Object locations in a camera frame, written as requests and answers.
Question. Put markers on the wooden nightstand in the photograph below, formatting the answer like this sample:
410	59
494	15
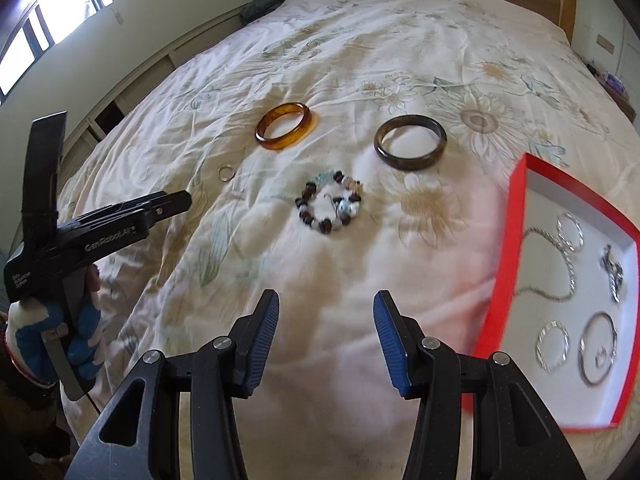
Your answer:
622	102

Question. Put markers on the wall switch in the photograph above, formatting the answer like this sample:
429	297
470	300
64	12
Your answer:
606	44

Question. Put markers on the large silver bangle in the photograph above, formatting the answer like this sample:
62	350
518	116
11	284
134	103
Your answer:
582	355

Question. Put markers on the low wall cabinet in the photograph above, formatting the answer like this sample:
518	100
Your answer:
150	70

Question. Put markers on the amber bangle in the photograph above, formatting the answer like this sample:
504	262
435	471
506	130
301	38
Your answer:
287	144

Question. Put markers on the silver wristwatch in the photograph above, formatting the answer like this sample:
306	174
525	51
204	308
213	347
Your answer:
611	262

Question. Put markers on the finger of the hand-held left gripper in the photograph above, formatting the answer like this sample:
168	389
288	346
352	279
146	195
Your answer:
45	170
170	202

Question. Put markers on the window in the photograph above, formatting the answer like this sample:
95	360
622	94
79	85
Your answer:
65	5

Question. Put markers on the person's left hand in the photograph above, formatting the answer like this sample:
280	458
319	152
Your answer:
85	345

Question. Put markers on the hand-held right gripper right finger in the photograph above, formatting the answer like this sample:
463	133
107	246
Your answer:
392	345

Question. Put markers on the purple packet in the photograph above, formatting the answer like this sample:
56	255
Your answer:
614	80

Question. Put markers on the red cardboard box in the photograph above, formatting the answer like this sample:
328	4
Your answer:
502	285

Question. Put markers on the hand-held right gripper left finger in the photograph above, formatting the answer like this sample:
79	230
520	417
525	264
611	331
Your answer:
262	340

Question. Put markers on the dark brown bangle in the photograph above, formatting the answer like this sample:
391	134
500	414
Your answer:
405	164

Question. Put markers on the dark cloth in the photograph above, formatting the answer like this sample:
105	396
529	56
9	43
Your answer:
260	5

